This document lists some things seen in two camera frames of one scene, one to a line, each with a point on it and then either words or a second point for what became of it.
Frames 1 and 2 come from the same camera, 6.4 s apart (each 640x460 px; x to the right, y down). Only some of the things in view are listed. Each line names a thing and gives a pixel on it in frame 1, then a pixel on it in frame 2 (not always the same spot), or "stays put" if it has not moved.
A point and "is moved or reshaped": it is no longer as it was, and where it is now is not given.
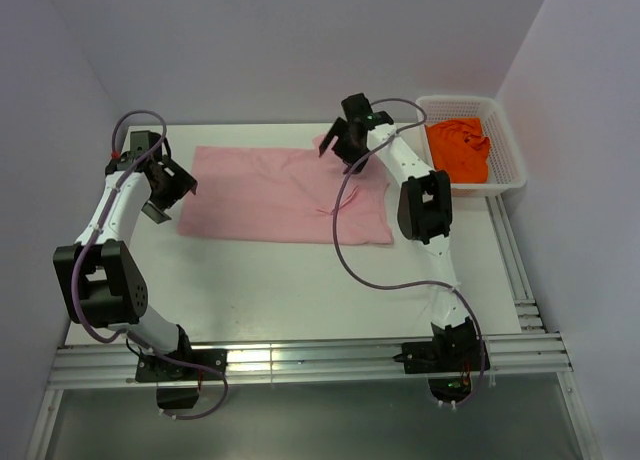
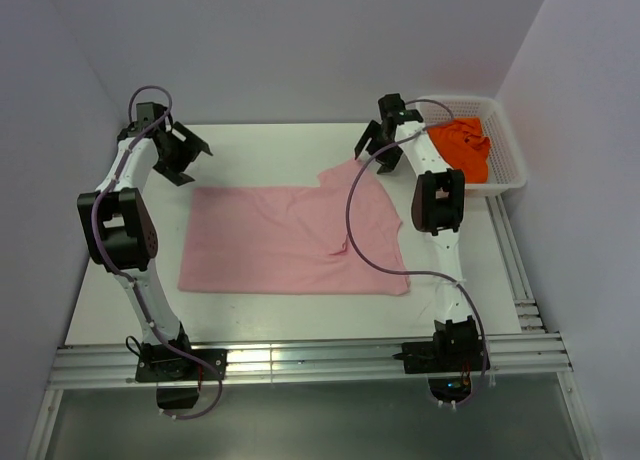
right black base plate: [456, 352] stays put
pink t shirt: [283, 194] is moved or reshaped
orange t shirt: [459, 148] stays put
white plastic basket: [504, 168] stays put
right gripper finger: [337, 129] -> [372, 130]
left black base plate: [154, 368] stays put
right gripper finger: [347, 166] -> [388, 160]
